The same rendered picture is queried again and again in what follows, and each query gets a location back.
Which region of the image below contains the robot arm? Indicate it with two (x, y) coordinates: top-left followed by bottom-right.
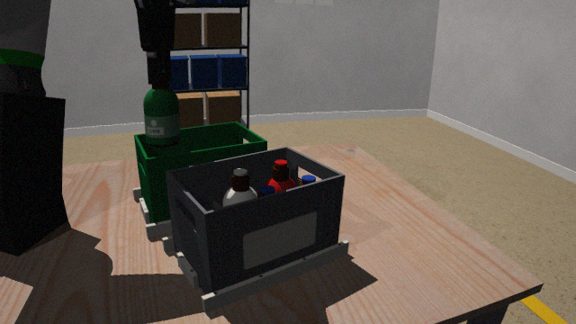
(0, 0), (51, 96)

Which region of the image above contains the red bottle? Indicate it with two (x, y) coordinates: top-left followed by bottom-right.
(265, 159), (297, 193)

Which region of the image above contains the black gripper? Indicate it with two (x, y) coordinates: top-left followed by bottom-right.
(134, 0), (177, 85)

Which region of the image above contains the green crate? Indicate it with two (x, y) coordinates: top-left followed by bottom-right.
(137, 121), (267, 223)

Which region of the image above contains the dark grey plastic crate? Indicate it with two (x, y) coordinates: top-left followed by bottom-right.
(171, 147), (345, 295)

